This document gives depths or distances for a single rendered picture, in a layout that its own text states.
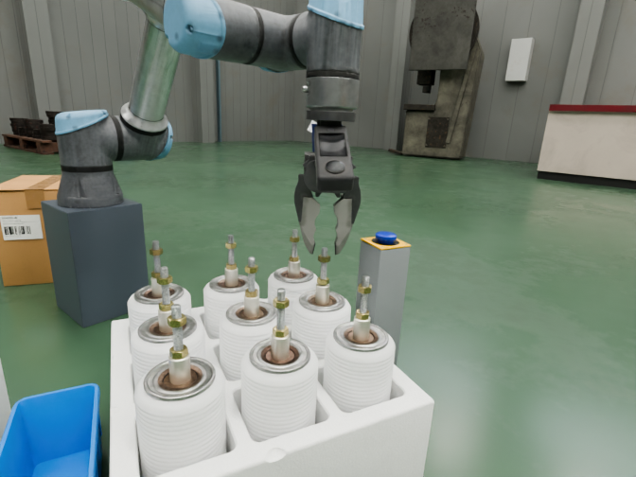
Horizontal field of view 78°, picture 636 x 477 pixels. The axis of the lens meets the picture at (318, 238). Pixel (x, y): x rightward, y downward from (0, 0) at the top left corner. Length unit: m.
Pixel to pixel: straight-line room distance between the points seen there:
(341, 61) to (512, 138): 7.42
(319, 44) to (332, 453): 0.51
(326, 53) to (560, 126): 4.74
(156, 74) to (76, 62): 6.70
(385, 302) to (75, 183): 0.79
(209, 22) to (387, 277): 0.50
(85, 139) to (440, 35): 6.27
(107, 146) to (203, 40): 0.62
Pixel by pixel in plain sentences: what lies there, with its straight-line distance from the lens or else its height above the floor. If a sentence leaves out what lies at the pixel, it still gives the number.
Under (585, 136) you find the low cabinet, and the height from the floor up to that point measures 0.49.
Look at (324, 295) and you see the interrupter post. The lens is 0.63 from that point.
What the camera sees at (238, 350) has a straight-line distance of 0.59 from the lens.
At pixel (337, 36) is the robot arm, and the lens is 0.57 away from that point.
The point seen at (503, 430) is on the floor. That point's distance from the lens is 0.88.
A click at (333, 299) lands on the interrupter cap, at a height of 0.25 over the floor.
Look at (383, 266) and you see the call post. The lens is 0.74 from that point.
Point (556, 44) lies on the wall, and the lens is 7.95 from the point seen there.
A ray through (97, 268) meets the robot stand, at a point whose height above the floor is 0.15.
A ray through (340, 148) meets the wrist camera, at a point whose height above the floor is 0.50.
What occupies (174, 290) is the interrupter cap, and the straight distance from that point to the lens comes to 0.70.
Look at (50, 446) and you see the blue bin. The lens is 0.81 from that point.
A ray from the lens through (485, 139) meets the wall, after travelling 8.06.
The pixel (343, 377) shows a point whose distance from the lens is 0.54.
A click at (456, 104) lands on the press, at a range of 7.06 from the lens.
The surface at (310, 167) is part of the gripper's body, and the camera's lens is 0.57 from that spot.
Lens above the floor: 0.53
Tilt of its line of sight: 17 degrees down
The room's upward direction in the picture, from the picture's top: 3 degrees clockwise
